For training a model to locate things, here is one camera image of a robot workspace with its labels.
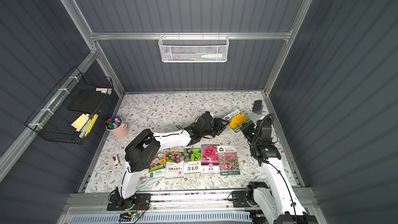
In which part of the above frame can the pink pen cup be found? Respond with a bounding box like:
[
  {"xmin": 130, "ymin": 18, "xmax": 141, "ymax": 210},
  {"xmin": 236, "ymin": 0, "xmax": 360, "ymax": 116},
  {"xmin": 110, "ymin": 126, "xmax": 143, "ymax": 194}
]
[{"xmin": 104, "ymin": 116, "xmax": 129, "ymax": 140}]

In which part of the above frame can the black wire wall basket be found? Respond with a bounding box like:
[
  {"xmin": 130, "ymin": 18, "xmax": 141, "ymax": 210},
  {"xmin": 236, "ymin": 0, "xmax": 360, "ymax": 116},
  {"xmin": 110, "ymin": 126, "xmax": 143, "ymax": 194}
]
[{"xmin": 25, "ymin": 68, "xmax": 114, "ymax": 144}]

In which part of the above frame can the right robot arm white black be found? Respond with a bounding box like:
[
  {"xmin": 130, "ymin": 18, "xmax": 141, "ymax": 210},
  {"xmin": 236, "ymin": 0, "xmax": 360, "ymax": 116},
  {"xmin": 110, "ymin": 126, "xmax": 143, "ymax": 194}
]
[{"xmin": 240, "ymin": 114, "xmax": 318, "ymax": 224}]

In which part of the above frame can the black phone-like device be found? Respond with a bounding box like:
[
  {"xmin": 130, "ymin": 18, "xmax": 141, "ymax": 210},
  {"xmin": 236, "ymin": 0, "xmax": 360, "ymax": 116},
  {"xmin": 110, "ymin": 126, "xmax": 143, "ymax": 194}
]
[{"xmin": 252, "ymin": 100, "xmax": 263, "ymax": 115}]

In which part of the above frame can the pink flowers white seed packet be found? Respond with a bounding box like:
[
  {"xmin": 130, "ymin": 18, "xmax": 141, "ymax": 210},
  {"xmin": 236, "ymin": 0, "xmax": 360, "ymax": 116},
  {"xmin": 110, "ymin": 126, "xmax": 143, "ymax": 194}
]
[{"xmin": 217, "ymin": 146, "xmax": 240, "ymax": 176}]

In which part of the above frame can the sunflowers moss rose seed packet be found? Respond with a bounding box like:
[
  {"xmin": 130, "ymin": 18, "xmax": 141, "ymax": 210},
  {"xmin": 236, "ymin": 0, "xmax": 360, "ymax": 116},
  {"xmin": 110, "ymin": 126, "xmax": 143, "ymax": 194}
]
[{"xmin": 165, "ymin": 151, "xmax": 184, "ymax": 179}]

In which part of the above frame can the yellow marigold seed packet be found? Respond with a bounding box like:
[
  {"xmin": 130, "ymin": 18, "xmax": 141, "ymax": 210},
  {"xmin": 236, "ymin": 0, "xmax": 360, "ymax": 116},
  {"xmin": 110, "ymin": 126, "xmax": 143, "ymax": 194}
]
[{"xmin": 223, "ymin": 110, "xmax": 252, "ymax": 133}]

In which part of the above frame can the white wire mesh basket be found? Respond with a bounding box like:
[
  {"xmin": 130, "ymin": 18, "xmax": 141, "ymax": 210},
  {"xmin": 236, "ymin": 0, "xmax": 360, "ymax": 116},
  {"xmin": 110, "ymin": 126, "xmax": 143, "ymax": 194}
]
[{"xmin": 158, "ymin": 36, "xmax": 230, "ymax": 63}]

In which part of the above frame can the green leaf purple seed packet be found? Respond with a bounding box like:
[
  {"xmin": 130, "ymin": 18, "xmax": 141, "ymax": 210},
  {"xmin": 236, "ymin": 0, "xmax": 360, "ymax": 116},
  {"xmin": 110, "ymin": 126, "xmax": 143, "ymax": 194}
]
[{"xmin": 182, "ymin": 148, "xmax": 202, "ymax": 174}]

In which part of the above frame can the white tube in basket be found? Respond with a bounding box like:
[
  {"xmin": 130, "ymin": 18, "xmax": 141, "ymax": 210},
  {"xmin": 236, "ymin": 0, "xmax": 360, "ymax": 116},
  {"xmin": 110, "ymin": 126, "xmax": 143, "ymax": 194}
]
[{"xmin": 201, "ymin": 54, "xmax": 223, "ymax": 61}]

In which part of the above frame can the black notebook in basket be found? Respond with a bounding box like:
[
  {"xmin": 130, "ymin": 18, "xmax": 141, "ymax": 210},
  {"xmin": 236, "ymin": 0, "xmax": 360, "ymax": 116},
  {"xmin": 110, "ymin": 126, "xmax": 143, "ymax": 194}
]
[{"xmin": 67, "ymin": 90, "xmax": 107, "ymax": 114}]

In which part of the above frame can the yellow sticky note pad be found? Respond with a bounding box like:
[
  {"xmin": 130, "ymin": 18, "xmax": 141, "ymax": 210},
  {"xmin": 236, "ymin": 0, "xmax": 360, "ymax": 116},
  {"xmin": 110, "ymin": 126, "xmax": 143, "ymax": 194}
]
[{"xmin": 71, "ymin": 114, "xmax": 89, "ymax": 131}]

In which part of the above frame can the aluminium front rail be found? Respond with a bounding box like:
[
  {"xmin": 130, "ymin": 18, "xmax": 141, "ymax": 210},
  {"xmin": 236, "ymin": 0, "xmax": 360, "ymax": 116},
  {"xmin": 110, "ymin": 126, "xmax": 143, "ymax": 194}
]
[{"xmin": 63, "ymin": 188, "xmax": 315, "ymax": 215}]

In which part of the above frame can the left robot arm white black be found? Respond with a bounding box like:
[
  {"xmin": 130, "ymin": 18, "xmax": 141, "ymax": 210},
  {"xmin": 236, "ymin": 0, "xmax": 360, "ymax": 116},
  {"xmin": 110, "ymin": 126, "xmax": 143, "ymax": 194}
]
[{"xmin": 108, "ymin": 111, "xmax": 228, "ymax": 210}]

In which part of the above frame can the yellow highlighter pen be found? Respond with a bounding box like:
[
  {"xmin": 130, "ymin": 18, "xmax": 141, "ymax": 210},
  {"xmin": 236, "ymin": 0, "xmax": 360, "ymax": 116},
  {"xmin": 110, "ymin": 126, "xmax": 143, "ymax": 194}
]
[{"xmin": 80, "ymin": 114, "xmax": 98, "ymax": 138}]

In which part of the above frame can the magenta zinnia seed packet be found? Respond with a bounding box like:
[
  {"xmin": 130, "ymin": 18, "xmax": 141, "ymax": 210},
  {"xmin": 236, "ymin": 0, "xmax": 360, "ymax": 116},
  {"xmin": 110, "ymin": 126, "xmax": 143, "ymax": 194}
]
[{"xmin": 201, "ymin": 144, "xmax": 220, "ymax": 174}]

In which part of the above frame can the mixed ranunculus seed packet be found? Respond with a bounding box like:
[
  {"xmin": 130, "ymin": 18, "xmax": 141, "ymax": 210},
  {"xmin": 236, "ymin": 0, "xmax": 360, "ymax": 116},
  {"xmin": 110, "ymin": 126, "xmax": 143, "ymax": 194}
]
[{"xmin": 148, "ymin": 152, "xmax": 166, "ymax": 178}]

